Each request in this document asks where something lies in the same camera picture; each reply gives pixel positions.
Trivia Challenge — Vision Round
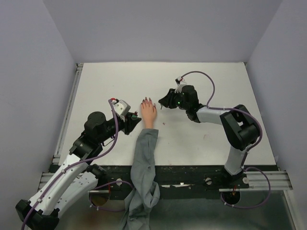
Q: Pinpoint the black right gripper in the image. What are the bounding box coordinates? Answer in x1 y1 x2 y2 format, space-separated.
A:
158 89 189 111

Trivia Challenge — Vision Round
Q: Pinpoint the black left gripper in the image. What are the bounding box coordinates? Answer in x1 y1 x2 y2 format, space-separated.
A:
98 112 142 144

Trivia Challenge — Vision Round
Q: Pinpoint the nail polish bottle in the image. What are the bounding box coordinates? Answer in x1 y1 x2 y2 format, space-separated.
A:
131 111 139 119

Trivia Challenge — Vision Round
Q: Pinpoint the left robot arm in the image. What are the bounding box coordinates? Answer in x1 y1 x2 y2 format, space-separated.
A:
15 112 142 230

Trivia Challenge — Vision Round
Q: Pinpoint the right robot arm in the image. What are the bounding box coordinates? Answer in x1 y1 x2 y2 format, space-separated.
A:
158 85 263 188

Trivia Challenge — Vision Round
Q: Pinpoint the grey sleeve forearm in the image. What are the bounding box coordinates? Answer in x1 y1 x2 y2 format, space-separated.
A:
119 128 160 230

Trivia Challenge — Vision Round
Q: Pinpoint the mannequin hand with painted nails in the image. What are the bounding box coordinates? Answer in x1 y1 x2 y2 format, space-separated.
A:
141 97 157 129

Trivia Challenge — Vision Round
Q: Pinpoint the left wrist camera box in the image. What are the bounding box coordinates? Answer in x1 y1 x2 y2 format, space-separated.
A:
112 99 131 121

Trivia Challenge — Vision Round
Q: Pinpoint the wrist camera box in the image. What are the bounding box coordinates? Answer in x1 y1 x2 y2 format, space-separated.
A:
112 99 131 121
175 76 187 93

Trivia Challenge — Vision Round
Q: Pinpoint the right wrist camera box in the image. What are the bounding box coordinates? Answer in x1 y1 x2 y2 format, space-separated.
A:
175 76 187 93

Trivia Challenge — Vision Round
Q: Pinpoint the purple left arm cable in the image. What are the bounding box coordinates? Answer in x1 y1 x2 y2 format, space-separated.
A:
20 97 135 230

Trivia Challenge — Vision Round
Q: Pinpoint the black mounting base plate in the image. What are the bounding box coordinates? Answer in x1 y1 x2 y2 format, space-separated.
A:
98 165 249 200

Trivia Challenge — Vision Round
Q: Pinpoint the aluminium rail left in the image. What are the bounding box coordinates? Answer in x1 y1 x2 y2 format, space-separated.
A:
53 63 84 159

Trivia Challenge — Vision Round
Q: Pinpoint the aluminium rail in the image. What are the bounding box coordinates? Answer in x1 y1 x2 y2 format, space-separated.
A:
38 171 293 192
53 63 84 159

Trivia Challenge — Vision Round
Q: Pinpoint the aluminium rail front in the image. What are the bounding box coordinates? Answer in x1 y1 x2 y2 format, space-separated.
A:
38 171 293 192

